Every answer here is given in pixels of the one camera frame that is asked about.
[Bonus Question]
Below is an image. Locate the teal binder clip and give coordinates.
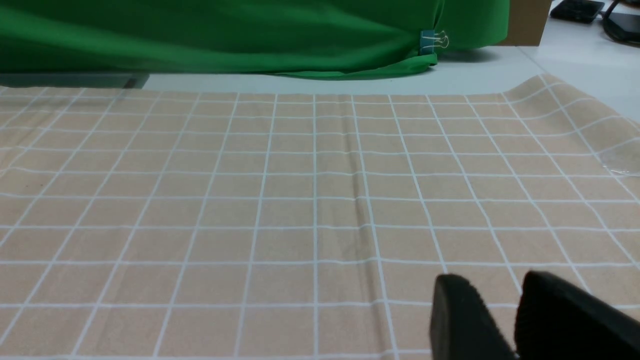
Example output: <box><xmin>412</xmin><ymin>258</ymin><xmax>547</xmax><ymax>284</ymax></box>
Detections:
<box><xmin>418</xmin><ymin>30</ymin><xmax>450</xmax><ymax>56</ymax></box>

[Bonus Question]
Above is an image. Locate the clear tape strip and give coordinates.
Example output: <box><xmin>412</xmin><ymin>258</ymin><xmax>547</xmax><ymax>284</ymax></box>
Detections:
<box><xmin>598</xmin><ymin>149</ymin><xmax>640</xmax><ymax>177</ymax></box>

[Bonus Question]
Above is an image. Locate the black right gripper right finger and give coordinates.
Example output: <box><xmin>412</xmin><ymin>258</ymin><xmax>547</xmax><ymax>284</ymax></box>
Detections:
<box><xmin>514</xmin><ymin>270</ymin><xmax>640</xmax><ymax>360</ymax></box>

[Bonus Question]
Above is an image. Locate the green backdrop cloth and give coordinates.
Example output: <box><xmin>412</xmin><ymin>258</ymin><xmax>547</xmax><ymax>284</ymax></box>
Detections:
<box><xmin>0</xmin><ymin>0</ymin><xmax>510</xmax><ymax>80</ymax></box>

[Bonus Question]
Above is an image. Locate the black device on table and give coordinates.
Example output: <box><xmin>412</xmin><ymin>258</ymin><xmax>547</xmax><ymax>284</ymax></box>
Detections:
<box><xmin>550</xmin><ymin>0</ymin><xmax>605</xmax><ymax>24</ymax></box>

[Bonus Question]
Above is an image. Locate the beige grid tablecloth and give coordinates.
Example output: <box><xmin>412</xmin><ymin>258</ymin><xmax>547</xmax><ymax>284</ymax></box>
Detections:
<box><xmin>0</xmin><ymin>74</ymin><xmax>639</xmax><ymax>360</ymax></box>

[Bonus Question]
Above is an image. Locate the brown cardboard box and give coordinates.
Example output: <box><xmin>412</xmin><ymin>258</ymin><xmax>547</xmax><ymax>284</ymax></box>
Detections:
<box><xmin>497</xmin><ymin>0</ymin><xmax>553</xmax><ymax>47</ymax></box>

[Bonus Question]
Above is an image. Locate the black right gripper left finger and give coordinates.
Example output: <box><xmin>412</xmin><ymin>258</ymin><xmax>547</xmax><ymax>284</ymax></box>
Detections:
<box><xmin>429</xmin><ymin>274</ymin><xmax>516</xmax><ymax>360</ymax></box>

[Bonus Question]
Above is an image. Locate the grey metal rail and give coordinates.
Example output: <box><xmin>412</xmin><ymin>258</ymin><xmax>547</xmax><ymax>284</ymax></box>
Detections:
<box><xmin>0</xmin><ymin>72</ymin><xmax>150</xmax><ymax>89</ymax></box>

